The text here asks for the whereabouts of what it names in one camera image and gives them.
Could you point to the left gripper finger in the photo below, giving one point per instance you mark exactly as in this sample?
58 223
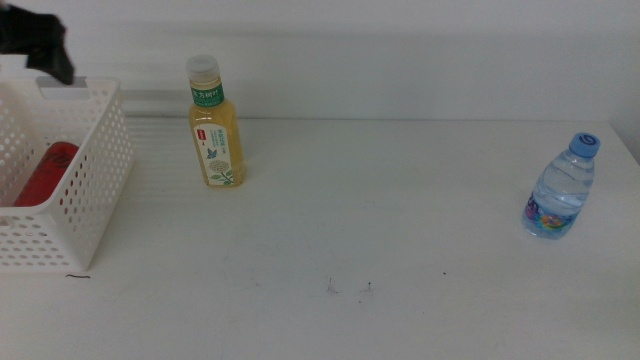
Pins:
57 67

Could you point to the red cola can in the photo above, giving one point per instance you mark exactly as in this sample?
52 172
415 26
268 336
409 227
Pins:
47 175

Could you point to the yellow tea bottle green label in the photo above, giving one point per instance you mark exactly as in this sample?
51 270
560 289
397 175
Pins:
215 125

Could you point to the small water bottle blue cap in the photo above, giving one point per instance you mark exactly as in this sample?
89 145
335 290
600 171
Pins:
562 190

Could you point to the white perforated plastic basket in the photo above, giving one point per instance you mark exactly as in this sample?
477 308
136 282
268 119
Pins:
100 200

